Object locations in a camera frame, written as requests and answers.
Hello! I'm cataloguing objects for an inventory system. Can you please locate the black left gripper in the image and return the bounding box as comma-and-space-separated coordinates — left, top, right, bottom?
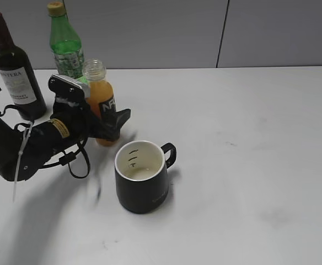
50, 99, 131, 141

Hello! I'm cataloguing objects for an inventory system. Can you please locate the NFC orange juice bottle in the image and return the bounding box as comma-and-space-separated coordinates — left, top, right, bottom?
82, 59, 122, 147

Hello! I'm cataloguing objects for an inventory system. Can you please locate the black mug white interior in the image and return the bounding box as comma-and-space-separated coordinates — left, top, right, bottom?
114, 140, 177, 214

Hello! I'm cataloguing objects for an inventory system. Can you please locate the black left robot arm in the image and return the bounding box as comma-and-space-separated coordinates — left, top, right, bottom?
0, 102, 131, 182

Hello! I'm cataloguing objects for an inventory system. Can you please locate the white zip tie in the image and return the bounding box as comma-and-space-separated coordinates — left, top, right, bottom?
12, 121, 34, 202

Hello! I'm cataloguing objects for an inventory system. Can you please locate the green plastic soda bottle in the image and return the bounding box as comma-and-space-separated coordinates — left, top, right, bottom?
47, 2, 84, 79

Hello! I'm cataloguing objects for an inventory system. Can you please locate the red wine bottle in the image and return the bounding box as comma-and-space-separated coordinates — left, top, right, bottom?
0, 12, 47, 120

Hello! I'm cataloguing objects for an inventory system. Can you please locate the black cable loop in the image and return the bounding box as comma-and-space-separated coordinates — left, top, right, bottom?
41, 137, 91, 179

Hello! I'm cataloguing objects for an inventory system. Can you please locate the wrist camera with silver plate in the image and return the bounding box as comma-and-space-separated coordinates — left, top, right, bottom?
48, 74, 90, 107

